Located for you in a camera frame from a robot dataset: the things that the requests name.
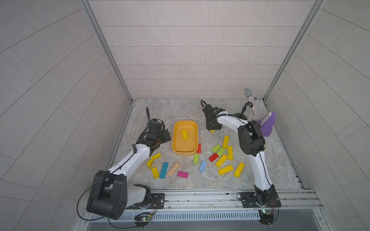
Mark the magenta block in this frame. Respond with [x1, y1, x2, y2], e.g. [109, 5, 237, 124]
[177, 171, 189, 179]

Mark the red block right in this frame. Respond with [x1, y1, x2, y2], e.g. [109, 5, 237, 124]
[209, 153, 219, 163]

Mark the left circuit board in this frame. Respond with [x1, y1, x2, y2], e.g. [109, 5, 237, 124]
[134, 212, 153, 222]

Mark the light green block upper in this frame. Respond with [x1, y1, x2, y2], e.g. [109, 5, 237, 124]
[212, 144, 221, 153]

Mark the black microphone stand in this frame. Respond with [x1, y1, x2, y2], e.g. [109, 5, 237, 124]
[235, 102, 253, 120]

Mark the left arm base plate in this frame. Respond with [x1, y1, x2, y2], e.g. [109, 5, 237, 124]
[127, 193, 165, 210]

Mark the right circuit board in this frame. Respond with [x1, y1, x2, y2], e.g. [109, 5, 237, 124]
[258, 209, 275, 225]

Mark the yellow block small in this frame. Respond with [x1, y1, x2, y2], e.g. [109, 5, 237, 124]
[146, 159, 154, 169]

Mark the light green block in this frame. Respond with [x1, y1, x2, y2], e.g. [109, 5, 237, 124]
[212, 144, 221, 153]
[217, 147, 225, 157]

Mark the yellow block diagonal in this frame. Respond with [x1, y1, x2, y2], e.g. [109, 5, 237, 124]
[215, 155, 228, 168]

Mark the aluminium mounting rail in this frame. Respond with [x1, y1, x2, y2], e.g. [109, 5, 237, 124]
[121, 190, 323, 216]

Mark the green block centre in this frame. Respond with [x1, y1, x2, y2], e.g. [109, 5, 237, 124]
[193, 154, 199, 165]

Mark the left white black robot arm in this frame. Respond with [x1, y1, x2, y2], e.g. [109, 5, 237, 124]
[86, 119, 171, 220]

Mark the left black cable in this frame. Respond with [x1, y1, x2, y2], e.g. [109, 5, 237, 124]
[76, 173, 139, 230]

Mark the teal block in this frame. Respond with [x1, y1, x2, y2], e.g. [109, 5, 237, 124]
[160, 162, 169, 179]

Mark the purple phone holder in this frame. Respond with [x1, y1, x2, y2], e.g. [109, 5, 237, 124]
[258, 112, 276, 137]

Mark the circuit board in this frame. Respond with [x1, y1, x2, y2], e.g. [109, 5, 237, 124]
[134, 212, 153, 222]
[258, 209, 275, 225]

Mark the red block by tray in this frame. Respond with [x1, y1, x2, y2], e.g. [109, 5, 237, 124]
[196, 143, 201, 154]

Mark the glitter microphone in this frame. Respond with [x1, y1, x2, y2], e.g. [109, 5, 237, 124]
[244, 88, 259, 115]

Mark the light blue block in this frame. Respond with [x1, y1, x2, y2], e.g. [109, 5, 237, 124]
[199, 161, 207, 172]

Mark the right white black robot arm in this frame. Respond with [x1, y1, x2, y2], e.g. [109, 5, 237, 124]
[200, 100, 273, 192]

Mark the yellow plastic tray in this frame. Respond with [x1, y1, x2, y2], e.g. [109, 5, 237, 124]
[172, 120, 198, 156]

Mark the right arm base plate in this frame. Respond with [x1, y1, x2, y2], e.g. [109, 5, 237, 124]
[237, 192, 281, 208]

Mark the tan wooden block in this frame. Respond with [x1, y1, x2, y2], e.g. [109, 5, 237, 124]
[167, 162, 180, 177]

